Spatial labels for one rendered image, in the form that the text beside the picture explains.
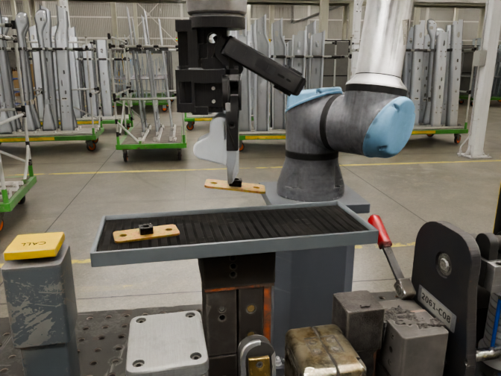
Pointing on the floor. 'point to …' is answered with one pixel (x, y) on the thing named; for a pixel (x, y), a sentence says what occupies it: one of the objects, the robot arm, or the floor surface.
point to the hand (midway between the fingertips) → (235, 172)
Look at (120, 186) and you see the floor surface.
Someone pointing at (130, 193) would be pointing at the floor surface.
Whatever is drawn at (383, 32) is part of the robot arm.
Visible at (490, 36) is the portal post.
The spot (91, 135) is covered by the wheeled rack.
